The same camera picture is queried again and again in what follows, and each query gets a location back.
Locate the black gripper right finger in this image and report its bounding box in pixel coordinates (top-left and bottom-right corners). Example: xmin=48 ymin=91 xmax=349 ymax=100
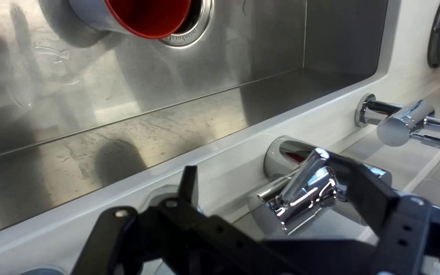
xmin=329 ymin=154 xmax=440 ymax=275

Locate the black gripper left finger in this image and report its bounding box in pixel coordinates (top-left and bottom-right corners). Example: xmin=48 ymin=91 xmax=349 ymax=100
xmin=73 ymin=166 xmax=242 ymax=275

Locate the stainless steel sink basin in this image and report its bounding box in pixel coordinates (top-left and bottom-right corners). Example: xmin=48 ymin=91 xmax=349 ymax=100
xmin=0 ymin=0 xmax=392 ymax=230

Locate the small chrome side tap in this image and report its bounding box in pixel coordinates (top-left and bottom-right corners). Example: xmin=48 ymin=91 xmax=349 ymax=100
xmin=355 ymin=93 xmax=440 ymax=148

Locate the chrome gooseneck kitchen faucet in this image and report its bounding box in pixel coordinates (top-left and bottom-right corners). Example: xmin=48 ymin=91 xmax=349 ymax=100
xmin=251 ymin=135 xmax=349 ymax=235

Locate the red and white mug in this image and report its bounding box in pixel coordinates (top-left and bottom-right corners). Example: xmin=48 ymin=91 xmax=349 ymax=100
xmin=69 ymin=0 xmax=193 ymax=39

